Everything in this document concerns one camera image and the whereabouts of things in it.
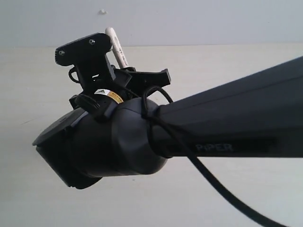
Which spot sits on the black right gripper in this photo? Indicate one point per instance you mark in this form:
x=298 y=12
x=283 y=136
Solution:
x=102 y=83

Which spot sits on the white paint brush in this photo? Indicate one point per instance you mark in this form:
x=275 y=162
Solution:
x=117 y=48

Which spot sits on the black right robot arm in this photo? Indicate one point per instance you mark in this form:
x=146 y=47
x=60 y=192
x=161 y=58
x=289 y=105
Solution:
x=260 y=115

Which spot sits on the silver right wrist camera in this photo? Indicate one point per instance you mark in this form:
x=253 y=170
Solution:
x=83 y=49

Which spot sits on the small white wall fixture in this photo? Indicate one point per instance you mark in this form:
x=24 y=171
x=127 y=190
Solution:
x=102 y=12

